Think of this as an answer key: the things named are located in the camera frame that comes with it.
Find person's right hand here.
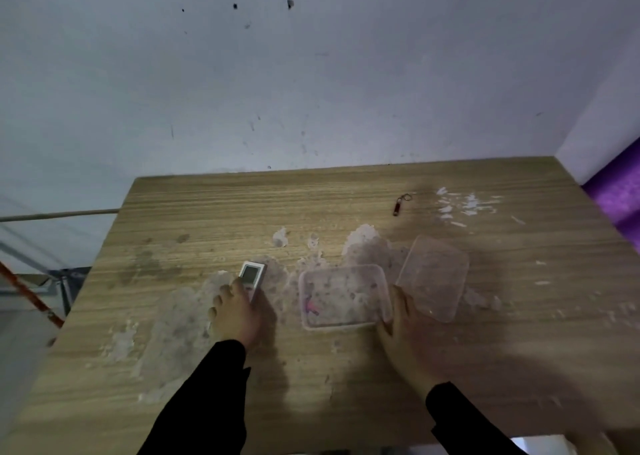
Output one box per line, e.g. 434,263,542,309
375,285,452,398

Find person's left hand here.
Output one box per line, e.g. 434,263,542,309
208,277,264,353

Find white handheld device with screen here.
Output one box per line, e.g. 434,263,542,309
238,261,268,304

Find clear plastic container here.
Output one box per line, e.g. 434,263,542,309
298,264,393,331

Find person's right forearm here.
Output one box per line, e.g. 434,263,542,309
425,382,531,455

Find person's left forearm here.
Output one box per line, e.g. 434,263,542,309
137,340,252,455

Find clear plastic lid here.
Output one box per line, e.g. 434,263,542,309
395,234,471,323

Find scattered white paper scraps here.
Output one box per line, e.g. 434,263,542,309
434,186,504,229

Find grey metal rack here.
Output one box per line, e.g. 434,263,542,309
0,240,92,316

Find thin wooden stick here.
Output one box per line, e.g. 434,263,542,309
0,208,120,223

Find orange pole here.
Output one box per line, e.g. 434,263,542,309
0,262,65,329

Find purple mat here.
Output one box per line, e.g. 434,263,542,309
581,137,640,253

